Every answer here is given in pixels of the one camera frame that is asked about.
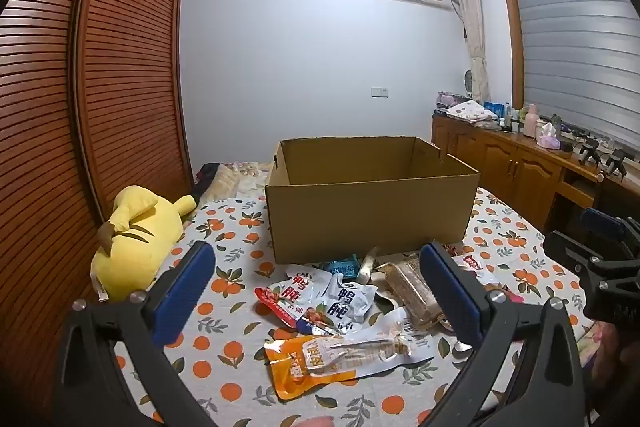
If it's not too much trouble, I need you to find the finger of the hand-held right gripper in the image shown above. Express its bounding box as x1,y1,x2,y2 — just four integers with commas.
580,207,640,253
542,231,621,278

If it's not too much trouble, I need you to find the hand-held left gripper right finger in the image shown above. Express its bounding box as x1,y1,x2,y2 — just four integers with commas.
419,242,586,427

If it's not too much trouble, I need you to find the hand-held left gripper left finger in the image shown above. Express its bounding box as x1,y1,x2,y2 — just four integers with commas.
52,241,217,427

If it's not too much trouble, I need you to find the brown biscuit packet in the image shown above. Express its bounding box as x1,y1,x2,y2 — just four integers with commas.
376,257,453,333

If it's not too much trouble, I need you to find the white snack packet blue lettering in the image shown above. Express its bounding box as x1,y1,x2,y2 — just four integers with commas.
320,273,379,334

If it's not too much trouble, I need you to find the white snack packet red bottom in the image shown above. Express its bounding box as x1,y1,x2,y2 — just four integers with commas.
254,268,333,334

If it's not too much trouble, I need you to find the brown cardboard box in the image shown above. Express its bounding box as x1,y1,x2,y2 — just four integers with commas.
265,136,482,265

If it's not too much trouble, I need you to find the orange and white snack packet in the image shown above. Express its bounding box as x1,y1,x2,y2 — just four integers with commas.
264,333,406,401

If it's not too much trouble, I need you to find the small red white snack packet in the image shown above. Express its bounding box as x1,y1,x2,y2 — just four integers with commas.
447,246,497,284

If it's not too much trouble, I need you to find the small black tripod stand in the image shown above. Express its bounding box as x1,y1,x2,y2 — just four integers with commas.
602,149,632,181
577,138,602,166

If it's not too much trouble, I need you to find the yellow plush toy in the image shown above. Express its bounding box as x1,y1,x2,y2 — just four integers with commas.
91,186,197,304

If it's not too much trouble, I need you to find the orange fruit print bedsheet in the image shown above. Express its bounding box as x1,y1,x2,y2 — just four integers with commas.
90,162,601,427

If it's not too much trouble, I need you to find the gold snack packet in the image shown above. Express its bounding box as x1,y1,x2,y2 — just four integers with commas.
356,247,382,284

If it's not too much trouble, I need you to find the pink tissue box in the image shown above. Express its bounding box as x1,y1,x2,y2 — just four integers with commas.
535,123,562,149

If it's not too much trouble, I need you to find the dark cloth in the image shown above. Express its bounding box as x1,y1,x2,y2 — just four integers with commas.
191,163,222,204

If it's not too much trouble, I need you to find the small teal snack packet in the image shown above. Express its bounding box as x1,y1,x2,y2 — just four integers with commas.
324,259,362,279

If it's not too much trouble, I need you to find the wooden cabinet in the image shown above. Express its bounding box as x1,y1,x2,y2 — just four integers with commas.
431,114,631,233

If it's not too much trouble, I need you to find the pink bottle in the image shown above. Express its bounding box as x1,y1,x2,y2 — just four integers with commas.
522,104,539,138

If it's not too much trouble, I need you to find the pink floral quilt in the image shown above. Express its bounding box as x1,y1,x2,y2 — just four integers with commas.
200,161,275,208

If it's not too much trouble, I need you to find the folded floral cloth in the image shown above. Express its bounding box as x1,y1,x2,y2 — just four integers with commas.
446,101,502,126

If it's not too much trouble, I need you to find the grey window blind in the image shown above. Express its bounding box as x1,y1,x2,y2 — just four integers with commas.
509,0,640,148

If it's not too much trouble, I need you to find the purple folded cloth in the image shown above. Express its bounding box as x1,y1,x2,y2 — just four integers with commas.
435,91,467,110

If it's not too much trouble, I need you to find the cream curtain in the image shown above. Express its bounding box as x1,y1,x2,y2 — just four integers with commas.
450,0,491,104

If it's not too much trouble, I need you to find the wooden louvered wardrobe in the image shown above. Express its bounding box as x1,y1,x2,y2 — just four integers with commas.
0,0,195,413

